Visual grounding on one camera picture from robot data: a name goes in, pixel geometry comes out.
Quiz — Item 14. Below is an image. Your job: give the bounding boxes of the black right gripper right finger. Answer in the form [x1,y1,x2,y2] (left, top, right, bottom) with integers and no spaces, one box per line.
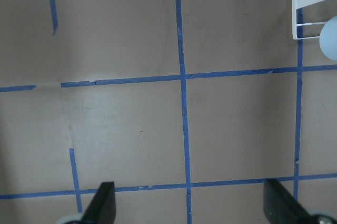
[264,179,320,224]

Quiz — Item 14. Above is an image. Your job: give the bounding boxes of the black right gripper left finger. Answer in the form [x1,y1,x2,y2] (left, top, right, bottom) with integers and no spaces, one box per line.
[81,182,116,224]

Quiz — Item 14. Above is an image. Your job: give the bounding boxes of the light blue cup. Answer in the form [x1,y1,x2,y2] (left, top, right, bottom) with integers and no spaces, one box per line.
[319,16,337,61]

